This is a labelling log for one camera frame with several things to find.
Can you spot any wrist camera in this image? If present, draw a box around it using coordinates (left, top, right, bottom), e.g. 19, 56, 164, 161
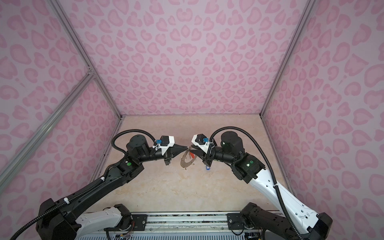
153, 136, 175, 156
192, 134, 211, 151

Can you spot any perforated metal ring disc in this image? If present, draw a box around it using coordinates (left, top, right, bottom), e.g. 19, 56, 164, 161
180, 150, 197, 169

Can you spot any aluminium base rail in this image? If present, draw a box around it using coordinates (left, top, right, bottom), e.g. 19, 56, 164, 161
71, 210, 319, 240

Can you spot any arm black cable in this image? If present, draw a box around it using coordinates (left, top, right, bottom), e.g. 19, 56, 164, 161
209, 125, 304, 240
110, 128, 157, 154

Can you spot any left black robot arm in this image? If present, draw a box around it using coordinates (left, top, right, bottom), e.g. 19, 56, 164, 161
11, 129, 188, 240

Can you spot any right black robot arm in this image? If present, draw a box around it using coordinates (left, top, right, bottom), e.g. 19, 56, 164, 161
191, 126, 333, 240

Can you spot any right corner aluminium post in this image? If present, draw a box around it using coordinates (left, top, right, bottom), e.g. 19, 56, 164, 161
260, 0, 319, 119

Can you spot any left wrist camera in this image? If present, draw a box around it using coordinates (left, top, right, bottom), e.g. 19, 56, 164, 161
153, 136, 175, 156

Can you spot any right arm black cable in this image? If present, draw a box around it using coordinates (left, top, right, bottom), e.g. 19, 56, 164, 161
209, 125, 304, 240

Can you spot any left diagonal aluminium strut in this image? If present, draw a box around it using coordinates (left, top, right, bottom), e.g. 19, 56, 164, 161
1, 71, 95, 192

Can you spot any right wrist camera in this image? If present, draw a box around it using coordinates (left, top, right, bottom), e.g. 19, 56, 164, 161
192, 134, 211, 151

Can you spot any left corner aluminium post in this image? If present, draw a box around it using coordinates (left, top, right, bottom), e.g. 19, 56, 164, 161
47, 0, 123, 120

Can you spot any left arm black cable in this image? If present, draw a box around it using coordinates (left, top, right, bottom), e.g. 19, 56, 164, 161
110, 128, 157, 154

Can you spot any corner aluminium post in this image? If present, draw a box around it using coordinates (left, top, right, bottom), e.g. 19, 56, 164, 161
260, 0, 319, 119
47, 0, 123, 120

